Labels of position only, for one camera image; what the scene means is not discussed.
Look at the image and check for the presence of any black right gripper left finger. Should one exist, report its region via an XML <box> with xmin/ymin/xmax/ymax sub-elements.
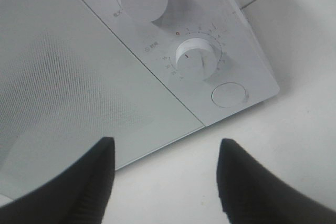
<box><xmin>1</xmin><ymin>137</ymin><xmax>115</xmax><ymax>223</ymax></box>

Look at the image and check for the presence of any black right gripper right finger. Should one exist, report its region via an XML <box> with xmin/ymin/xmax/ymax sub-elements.
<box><xmin>216</xmin><ymin>138</ymin><xmax>335</xmax><ymax>223</ymax></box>

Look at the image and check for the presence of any round door release button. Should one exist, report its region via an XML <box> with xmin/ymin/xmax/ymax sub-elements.
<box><xmin>211</xmin><ymin>82</ymin><xmax>248</xmax><ymax>108</ymax></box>

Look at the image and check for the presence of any white microwave door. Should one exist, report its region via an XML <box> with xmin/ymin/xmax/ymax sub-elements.
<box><xmin>1</xmin><ymin>0</ymin><xmax>203</xmax><ymax>199</ymax></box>

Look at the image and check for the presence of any white lower timer knob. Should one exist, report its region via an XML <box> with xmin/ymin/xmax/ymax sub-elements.
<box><xmin>173</xmin><ymin>38</ymin><xmax>221</xmax><ymax>81</ymax></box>

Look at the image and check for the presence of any white microwave oven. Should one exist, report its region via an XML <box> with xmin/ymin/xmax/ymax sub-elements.
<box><xmin>1</xmin><ymin>0</ymin><xmax>279</xmax><ymax>205</ymax></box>

